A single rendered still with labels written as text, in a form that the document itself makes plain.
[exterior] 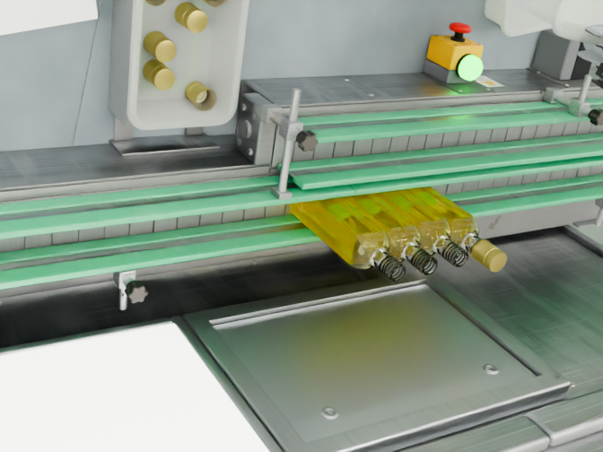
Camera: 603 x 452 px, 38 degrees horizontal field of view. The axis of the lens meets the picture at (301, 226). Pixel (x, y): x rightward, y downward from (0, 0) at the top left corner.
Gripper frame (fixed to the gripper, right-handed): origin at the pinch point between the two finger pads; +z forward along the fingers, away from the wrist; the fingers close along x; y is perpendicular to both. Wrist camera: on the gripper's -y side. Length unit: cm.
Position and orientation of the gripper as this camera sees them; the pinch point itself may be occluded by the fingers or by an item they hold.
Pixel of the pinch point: (594, 36)
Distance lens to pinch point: 137.6
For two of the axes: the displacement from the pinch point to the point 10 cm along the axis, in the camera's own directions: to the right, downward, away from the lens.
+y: -8.3, -0.1, -5.6
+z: -4.5, -5.8, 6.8
